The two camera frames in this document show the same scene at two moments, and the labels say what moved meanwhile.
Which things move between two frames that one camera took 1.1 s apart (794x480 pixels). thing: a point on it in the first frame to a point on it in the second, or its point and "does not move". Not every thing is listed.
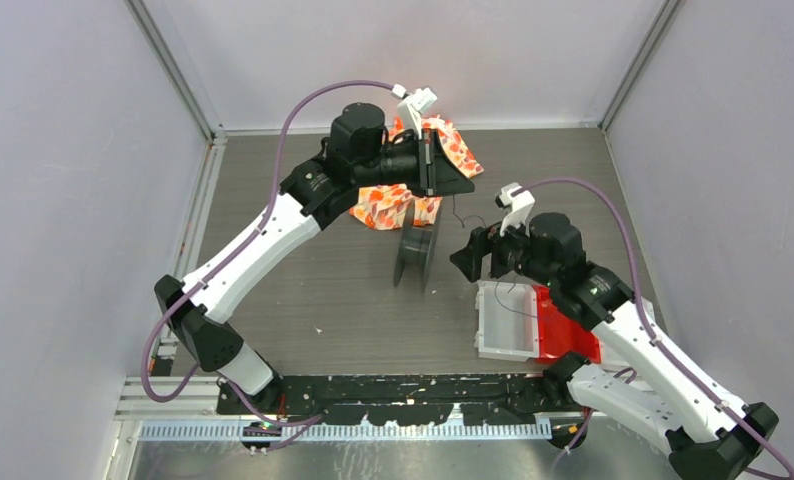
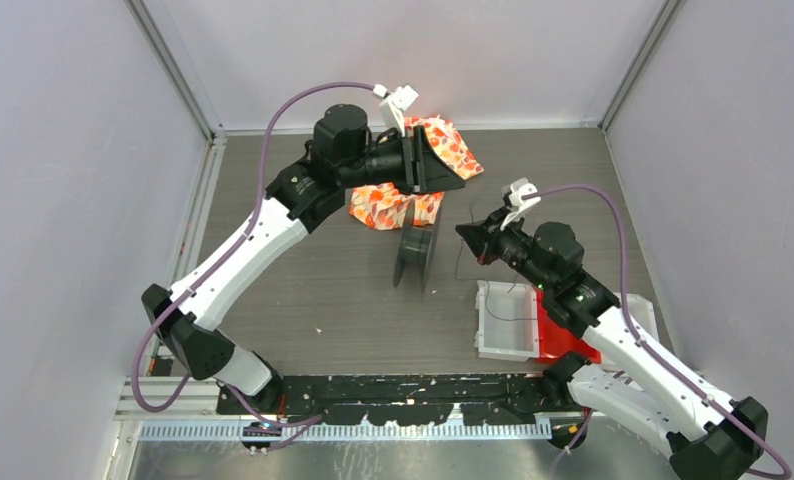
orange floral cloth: x=380 y=206 does not move
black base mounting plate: x=403 y=399 does not move
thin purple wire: x=516 y=314 to x=455 y=275
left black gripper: x=438 y=175 does not move
